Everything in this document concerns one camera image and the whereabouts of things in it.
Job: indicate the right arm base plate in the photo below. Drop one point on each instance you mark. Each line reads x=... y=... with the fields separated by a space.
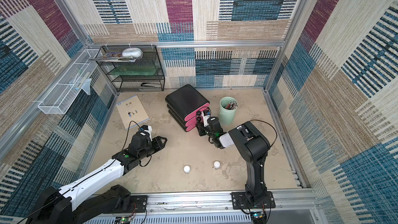
x=239 y=201

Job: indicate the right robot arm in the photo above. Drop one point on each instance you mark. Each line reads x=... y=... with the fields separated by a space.
x=251 y=144

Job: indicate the mint green pen cup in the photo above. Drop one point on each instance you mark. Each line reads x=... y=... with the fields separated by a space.
x=226 y=117

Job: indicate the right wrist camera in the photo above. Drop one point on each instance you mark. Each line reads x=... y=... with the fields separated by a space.
x=206 y=114

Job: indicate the black drawer cabinet shell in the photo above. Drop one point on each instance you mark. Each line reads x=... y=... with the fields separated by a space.
x=184 y=103

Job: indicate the pens in cup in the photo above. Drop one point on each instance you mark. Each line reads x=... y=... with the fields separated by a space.
x=231 y=105

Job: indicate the beige book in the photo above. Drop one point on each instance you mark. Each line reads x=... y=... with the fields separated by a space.
x=132 y=112

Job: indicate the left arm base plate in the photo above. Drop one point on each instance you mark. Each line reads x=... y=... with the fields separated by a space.
x=136 y=203

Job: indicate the black wire mesh shelf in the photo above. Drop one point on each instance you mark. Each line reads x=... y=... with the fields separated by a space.
x=145 y=74

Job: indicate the magazine on shelf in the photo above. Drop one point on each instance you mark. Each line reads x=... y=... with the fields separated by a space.
x=114 y=57

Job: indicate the white paint can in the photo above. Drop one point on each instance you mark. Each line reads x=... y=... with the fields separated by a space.
x=186 y=169
x=217 y=165

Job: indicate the white round device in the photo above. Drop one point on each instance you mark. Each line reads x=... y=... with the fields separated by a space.
x=135 y=53

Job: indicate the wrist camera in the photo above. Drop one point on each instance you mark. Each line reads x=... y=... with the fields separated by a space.
x=206 y=114
x=146 y=128

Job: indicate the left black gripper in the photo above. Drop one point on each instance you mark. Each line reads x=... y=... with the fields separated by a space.
x=158 y=143

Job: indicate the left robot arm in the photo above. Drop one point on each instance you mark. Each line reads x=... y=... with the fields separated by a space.
x=75 y=204

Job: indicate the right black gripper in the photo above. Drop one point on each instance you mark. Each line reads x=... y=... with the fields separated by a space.
x=202 y=122

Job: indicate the white wire wall basket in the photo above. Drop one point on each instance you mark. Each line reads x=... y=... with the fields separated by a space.
x=76 y=78

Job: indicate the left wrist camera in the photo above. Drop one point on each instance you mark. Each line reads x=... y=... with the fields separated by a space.
x=146 y=128

